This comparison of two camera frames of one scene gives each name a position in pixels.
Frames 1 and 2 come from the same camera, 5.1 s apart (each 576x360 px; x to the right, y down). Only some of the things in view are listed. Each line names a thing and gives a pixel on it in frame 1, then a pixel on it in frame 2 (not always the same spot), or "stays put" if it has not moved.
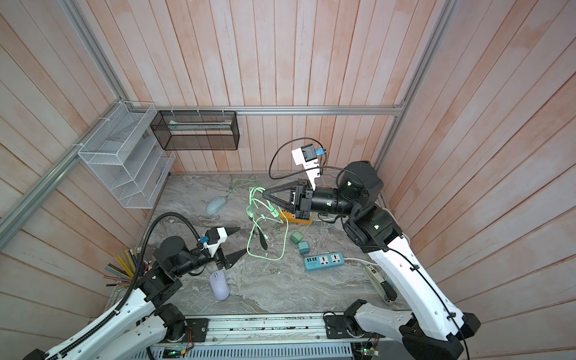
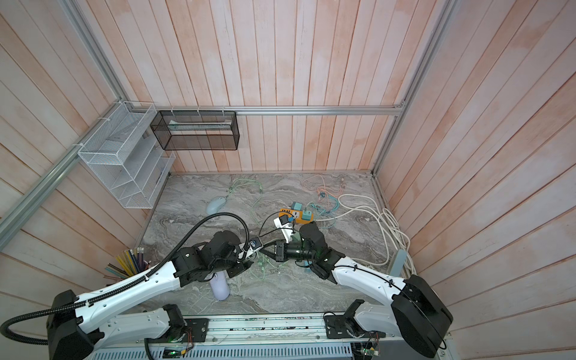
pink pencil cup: x=121 y=272 stays put
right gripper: x=307 y=201 to x=282 y=253
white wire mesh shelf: x=127 y=156 stays put
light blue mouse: x=215 y=204 stays put
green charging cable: x=266 y=212 to x=262 y=270
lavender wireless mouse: x=220 y=285 stays put
